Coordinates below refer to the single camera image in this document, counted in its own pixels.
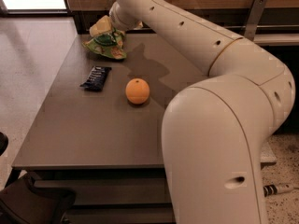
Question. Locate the orange fruit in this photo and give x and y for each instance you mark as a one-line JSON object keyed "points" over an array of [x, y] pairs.
{"points": [[137, 91]]}

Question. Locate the black object at left edge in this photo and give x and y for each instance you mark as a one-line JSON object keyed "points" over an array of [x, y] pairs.
{"points": [[3, 143]]}

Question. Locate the upper grey drawer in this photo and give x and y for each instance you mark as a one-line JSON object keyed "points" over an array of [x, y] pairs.
{"points": [[113, 191]]}

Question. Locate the lower grey drawer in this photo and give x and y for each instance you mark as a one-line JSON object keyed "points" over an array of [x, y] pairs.
{"points": [[149, 214]]}

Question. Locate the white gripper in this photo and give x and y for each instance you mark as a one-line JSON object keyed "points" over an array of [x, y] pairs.
{"points": [[116, 18]]}

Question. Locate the metal wall bracket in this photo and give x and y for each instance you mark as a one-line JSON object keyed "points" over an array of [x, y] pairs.
{"points": [[110, 3], [253, 18]]}

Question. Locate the grey drawer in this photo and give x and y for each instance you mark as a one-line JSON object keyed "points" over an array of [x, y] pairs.
{"points": [[113, 191], [149, 214]]}

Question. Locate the dark chair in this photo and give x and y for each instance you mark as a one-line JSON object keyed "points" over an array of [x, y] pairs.
{"points": [[22, 203]]}

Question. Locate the left metal wall bracket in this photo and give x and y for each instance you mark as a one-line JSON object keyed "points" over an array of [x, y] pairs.
{"points": [[110, 3]]}

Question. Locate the dark blue snack bar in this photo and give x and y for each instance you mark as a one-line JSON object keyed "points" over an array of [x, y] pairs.
{"points": [[96, 79]]}

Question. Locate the white power strip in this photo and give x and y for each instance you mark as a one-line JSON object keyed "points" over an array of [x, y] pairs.
{"points": [[273, 189]]}

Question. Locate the green rice chip bag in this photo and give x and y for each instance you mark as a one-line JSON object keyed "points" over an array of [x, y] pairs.
{"points": [[109, 45]]}

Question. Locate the right metal wall bracket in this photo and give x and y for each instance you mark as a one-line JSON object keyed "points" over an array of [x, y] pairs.
{"points": [[253, 18]]}

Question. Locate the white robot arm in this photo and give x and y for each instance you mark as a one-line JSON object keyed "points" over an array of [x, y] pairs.
{"points": [[213, 130]]}

